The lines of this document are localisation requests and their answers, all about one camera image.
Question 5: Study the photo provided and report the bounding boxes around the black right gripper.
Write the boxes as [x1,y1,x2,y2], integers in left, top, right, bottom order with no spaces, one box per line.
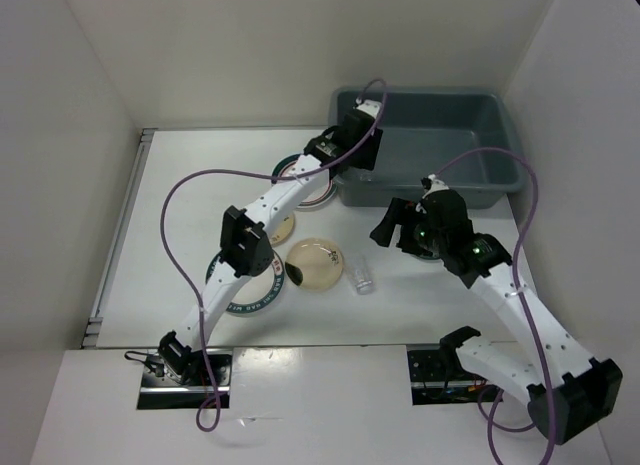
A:
[369,196,447,256]

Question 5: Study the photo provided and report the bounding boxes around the clear plastic cup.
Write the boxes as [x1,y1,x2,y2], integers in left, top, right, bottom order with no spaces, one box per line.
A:
[345,255,375,295]

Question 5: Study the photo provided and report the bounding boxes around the white plate red teal rim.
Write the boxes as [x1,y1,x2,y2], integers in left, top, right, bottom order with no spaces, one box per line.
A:
[272,154,337,211]

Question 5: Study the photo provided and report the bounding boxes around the cream plate black spot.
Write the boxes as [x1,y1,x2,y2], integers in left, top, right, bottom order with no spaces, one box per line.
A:
[284,238,344,292]

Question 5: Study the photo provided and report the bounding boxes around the cream plate small motifs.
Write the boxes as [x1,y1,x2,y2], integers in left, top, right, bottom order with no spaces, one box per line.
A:
[270,213,296,247]

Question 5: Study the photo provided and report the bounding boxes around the white plate dark green rim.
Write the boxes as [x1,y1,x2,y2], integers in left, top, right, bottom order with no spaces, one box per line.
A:
[226,253,285,316]

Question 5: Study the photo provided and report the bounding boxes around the blue green patterned plate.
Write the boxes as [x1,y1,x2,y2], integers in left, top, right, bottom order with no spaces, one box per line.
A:
[416,250,441,261]

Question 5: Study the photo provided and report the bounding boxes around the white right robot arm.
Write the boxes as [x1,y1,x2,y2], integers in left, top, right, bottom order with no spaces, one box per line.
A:
[370,186,623,445]

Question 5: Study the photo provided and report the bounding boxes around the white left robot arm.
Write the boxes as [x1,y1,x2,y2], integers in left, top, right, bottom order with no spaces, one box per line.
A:
[158,100,384,385]

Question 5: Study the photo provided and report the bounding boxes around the grey plastic bin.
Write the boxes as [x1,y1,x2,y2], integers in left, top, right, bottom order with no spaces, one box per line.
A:
[334,87,528,209]

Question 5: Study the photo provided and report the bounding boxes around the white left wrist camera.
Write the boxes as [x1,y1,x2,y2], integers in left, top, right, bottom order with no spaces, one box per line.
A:
[355,99,383,119]

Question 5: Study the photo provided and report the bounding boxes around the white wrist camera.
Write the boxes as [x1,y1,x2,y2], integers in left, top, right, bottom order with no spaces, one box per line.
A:
[355,99,383,119]
[421,174,449,197]

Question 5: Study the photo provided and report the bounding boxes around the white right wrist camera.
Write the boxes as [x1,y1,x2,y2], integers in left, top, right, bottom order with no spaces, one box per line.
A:
[421,174,449,197]

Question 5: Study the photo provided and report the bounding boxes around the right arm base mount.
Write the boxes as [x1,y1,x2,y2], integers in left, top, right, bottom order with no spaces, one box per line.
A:
[406,345,497,406]

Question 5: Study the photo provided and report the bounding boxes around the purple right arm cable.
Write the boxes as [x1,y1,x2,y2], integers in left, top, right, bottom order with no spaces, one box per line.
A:
[427,146,556,464]

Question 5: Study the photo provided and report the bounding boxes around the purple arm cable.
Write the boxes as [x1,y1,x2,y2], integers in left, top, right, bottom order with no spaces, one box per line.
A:
[160,78,389,433]
[427,146,556,464]

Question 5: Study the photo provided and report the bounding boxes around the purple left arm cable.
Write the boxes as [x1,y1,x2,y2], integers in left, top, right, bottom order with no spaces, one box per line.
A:
[160,78,389,433]

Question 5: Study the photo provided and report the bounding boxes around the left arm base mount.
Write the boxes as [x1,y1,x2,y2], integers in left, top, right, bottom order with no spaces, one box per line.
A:
[124,348,235,411]

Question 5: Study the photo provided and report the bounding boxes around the aluminium table edge rail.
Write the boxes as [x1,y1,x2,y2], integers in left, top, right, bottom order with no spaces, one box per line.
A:
[80,128,157,349]

